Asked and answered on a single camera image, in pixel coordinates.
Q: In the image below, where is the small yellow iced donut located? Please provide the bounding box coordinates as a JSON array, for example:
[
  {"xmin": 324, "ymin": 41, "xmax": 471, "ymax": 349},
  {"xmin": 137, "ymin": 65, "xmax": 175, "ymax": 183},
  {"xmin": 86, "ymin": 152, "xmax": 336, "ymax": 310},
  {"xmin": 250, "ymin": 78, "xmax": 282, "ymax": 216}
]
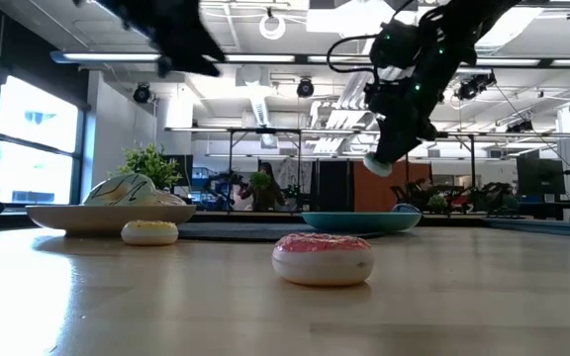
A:
[{"xmin": 120, "ymin": 220, "xmax": 180, "ymax": 248}]

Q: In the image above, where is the teal round plate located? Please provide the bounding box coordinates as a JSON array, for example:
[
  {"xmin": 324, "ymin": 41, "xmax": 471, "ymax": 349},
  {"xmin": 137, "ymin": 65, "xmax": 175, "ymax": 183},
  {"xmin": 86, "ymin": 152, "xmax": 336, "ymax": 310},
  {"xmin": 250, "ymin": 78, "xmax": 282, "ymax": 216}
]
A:
[{"xmin": 301, "ymin": 211, "xmax": 423, "ymax": 234}]

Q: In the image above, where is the orange partition wall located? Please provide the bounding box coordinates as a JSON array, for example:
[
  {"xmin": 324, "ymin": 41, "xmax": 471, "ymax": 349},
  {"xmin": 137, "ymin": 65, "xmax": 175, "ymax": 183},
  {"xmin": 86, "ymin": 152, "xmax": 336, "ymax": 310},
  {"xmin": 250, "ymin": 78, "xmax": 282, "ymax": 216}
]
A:
[{"xmin": 352, "ymin": 160, "xmax": 433, "ymax": 213}]

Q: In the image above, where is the beige round plate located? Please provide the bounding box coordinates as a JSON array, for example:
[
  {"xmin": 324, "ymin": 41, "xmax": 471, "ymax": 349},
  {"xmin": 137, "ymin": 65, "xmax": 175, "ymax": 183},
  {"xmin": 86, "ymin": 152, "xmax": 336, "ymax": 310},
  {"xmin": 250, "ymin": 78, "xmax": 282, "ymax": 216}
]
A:
[{"xmin": 25, "ymin": 203, "xmax": 198, "ymax": 238}]

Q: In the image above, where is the person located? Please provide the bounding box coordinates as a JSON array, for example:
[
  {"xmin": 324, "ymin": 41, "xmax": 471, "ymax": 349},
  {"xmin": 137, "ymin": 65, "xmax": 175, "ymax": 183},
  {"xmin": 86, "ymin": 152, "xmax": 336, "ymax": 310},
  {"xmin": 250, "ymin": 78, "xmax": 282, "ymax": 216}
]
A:
[{"xmin": 242, "ymin": 161, "xmax": 286, "ymax": 213}]

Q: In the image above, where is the small background plant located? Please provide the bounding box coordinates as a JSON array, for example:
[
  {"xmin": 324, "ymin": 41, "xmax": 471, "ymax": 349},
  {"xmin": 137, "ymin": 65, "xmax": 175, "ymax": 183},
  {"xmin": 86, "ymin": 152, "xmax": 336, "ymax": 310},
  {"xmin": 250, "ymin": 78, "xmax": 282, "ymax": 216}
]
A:
[{"xmin": 249, "ymin": 171, "xmax": 273, "ymax": 192}]

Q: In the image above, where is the dark round woven placemat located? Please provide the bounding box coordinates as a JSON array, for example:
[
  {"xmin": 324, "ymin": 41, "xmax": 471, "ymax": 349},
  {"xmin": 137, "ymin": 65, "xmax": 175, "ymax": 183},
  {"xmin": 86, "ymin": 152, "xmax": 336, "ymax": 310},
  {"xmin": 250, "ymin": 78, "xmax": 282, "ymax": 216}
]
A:
[{"xmin": 176, "ymin": 222, "xmax": 385, "ymax": 243}]

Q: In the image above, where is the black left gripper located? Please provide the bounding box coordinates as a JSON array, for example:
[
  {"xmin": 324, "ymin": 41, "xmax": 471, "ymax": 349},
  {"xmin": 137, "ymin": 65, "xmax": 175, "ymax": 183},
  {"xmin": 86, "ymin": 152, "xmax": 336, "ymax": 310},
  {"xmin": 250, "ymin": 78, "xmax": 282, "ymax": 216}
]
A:
[{"xmin": 74, "ymin": 0, "xmax": 228, "ymax": 78}]

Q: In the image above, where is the black computer monitor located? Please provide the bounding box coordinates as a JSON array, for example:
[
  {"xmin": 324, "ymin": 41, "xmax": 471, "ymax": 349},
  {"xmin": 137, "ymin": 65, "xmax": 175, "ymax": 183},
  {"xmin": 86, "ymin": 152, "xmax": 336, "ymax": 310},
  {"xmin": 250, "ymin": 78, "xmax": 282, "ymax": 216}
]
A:
[{"xmin": 516, "ymin": 156, "xmax": 567, "ymax": 197}]

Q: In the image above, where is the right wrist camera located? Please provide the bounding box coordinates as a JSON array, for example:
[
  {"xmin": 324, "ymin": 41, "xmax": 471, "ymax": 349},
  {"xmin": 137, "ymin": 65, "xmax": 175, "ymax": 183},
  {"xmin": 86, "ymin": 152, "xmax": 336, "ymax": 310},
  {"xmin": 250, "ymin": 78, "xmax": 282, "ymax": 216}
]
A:
[{"xmin": 369, "ymin": 19, "xmax": 423, "ymax": 83}]

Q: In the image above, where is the small pink sprinkled donut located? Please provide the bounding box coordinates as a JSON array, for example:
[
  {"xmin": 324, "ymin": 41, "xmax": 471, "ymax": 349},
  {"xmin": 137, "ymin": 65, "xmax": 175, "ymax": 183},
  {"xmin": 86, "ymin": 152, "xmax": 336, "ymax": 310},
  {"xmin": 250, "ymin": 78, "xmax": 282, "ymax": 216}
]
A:
[{"xmin": 271, "ymin": 232, "xmax": 376, "ymax": 289}]

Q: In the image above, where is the black background rig frame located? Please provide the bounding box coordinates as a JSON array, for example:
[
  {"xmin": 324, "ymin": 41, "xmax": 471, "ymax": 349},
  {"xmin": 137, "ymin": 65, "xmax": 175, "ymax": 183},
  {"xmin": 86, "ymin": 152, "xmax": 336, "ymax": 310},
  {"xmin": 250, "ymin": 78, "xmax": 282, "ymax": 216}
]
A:
[{"xmin": 225, "ymin": 126, "xmax": 479, "ymax": 214}]

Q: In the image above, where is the green plant in white pot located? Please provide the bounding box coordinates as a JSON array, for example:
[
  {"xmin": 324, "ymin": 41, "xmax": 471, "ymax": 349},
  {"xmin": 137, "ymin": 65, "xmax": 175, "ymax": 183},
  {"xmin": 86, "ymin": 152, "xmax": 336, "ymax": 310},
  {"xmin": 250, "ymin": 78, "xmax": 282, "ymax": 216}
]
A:
[{"xmin": 116, "ymin": 141, "xmax": 185, "ymax": 192}]

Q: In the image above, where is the black cabinet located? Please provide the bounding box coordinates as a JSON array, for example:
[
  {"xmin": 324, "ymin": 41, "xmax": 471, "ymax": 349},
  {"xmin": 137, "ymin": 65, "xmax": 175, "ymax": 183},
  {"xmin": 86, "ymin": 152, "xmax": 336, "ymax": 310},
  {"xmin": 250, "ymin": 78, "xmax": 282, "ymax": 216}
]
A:
[{"xmin": 309, "ymin": 158, "xmax": 354, "ymax": 213}]

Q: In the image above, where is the white hanging ring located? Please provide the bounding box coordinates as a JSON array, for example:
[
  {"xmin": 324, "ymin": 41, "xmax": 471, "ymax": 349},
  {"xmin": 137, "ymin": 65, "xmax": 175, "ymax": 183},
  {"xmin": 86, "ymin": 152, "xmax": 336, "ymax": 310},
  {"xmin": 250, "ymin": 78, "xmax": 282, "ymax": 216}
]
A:
[{"xmin": 258, "ymin": 13, "xmax": 287, "ymax": 42}]

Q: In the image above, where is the black camera cable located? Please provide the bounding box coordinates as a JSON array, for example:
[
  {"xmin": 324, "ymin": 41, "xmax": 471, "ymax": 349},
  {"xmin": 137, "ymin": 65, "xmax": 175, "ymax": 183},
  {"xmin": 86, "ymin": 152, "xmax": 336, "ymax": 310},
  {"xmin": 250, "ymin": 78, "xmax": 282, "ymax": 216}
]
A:
[{"xmin": 326, "ymin": 33, "xmax": 380, "ymax": 75}]

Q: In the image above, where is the overhead LED light bar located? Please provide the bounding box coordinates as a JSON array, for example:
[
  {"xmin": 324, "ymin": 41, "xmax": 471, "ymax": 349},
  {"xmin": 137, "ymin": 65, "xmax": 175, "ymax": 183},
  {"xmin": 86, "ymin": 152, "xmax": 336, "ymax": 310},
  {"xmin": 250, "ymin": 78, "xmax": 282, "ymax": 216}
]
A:
[{"xmin": 49, "ymin": 48, "xmax": 570, "ymax": 69}]

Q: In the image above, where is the black ceiling spotlight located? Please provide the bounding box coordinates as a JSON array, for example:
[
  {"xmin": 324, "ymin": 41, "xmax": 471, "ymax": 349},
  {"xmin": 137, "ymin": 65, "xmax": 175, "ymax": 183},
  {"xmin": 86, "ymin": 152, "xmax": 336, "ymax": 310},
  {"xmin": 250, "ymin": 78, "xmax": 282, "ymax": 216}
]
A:
[
  {"xmin": 132, "ymin": 82, "xmax": 152, "ymax": 105},
  {"xmin": 455, "ymin": 71, "xmax": 498, "ymax": 102},
  {"xmin": 296, "ymin": 77, "xmax": 316, "ymax": 99}
]

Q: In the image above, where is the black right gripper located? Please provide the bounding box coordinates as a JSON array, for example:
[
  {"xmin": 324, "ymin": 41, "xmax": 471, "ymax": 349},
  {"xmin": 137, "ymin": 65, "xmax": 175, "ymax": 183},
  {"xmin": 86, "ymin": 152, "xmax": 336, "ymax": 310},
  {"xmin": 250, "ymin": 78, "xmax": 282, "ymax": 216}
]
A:
[{"xmin": 366, "ymin": 23, "xmax": 465, "ymax": 166}]

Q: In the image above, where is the large office window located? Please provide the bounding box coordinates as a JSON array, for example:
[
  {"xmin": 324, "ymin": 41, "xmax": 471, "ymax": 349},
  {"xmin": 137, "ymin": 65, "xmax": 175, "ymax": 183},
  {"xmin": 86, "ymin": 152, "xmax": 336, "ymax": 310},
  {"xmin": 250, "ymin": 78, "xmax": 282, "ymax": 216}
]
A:
[{"xmin": 0, "ymin": 73, "xmax": 88, "ymax": 207}]

